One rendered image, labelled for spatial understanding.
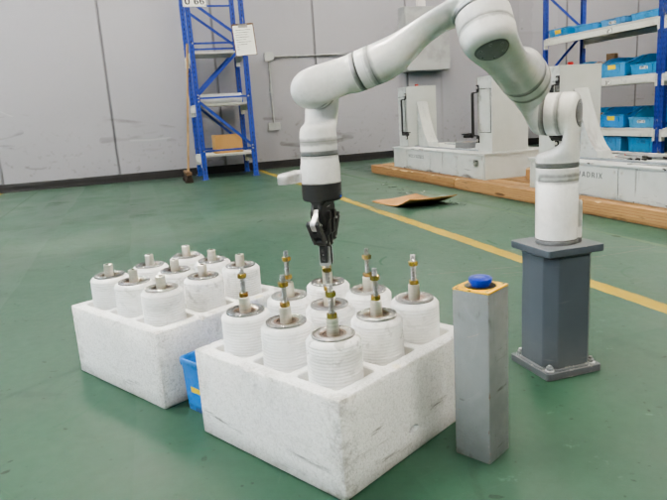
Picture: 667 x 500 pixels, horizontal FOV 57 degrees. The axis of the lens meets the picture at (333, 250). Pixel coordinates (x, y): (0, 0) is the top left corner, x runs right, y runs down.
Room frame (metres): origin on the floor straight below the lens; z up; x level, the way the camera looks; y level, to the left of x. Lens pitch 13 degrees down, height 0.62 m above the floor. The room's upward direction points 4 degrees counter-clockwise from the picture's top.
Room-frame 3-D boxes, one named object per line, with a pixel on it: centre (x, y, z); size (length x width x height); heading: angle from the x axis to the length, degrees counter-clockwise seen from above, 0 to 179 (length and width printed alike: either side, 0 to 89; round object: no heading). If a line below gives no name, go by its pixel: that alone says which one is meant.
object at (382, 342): (1.08, -0.07, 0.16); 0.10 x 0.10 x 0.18
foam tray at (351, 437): (1.16, 0.01, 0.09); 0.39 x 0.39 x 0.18; 46
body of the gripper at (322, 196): (1.17, 0.01, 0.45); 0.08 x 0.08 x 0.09
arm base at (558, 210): (1.37, -0.51, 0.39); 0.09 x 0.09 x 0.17; 17
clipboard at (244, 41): (6.79, 0.78, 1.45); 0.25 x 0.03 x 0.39; 107
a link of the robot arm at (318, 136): (1.17, 0.01, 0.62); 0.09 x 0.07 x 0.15; 161
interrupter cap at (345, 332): (1.00, 0.01, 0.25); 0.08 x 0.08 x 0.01
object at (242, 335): (1.16, 0.18, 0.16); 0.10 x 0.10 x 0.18
